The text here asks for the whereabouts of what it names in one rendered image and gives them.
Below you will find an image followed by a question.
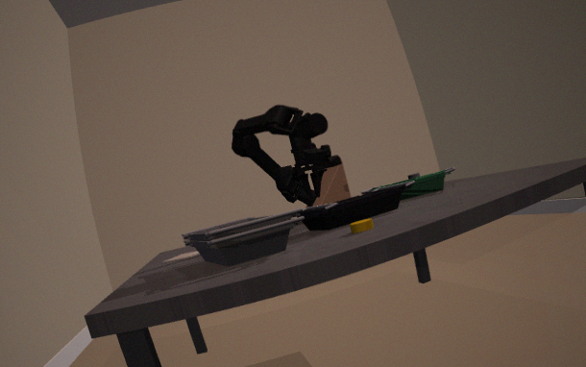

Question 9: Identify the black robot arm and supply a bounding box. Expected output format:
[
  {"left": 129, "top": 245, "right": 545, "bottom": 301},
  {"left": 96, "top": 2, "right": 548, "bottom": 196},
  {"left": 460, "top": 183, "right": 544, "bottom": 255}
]
[{"left": 232, "top": 105, "right": 331, "bottom": 208}]

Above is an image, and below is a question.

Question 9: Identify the yellow short cylinder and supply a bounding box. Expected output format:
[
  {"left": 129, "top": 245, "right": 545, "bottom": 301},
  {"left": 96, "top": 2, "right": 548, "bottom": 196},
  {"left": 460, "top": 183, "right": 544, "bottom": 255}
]
[{"left": 350, "top": 218, "right": 374, "bottom": 233}]

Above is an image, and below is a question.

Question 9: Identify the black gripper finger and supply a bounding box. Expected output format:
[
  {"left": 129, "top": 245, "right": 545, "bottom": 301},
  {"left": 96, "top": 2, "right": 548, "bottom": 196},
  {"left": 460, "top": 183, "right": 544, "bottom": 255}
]
[
  {"left": 310, "top": 169, "right": 328, "bottom": 198},
  {"left": 291, "top": 173, "right": 313, "bottom": 199}
]

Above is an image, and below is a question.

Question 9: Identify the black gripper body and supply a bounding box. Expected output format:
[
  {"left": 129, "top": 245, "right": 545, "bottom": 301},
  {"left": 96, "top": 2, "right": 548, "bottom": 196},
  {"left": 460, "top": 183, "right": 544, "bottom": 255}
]
[{"left": 273, "top": 140, "right": 342, "bottom": 181}]

